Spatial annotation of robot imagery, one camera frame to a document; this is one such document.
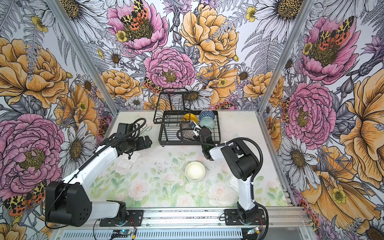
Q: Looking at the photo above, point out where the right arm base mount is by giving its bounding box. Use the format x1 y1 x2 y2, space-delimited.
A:
224 204 267 226

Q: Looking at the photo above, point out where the black wire dish rack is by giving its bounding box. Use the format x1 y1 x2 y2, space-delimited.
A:
153 89 221 146

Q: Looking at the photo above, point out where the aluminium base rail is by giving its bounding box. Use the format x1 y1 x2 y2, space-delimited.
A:
51 207 316 240

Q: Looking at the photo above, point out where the blue triangle patterned bowl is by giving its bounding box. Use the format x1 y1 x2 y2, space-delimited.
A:
199 110 216 120

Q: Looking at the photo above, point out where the clear plastic container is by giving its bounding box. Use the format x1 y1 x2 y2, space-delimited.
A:
228 176 239 193

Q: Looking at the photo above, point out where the pink striped bowl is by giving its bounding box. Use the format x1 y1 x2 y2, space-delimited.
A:
181 121 196 130

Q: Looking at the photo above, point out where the yellow bowl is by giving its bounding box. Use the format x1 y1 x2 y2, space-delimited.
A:
182 113 198 123

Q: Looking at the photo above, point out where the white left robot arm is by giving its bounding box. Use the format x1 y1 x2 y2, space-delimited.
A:
45 118 152 228

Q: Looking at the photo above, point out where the cream white bowl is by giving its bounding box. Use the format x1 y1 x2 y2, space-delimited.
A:
185 162 206 182

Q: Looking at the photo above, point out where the dotted pattern bowl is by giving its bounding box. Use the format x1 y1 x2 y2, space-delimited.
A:
181 129 196 141

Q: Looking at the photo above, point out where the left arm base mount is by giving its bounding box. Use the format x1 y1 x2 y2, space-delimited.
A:
100 201 144 227

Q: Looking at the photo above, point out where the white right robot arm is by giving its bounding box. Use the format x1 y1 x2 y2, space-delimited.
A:
194 127 264 224

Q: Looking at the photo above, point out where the light green bowl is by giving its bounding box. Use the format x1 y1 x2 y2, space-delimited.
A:
199 117 216 130

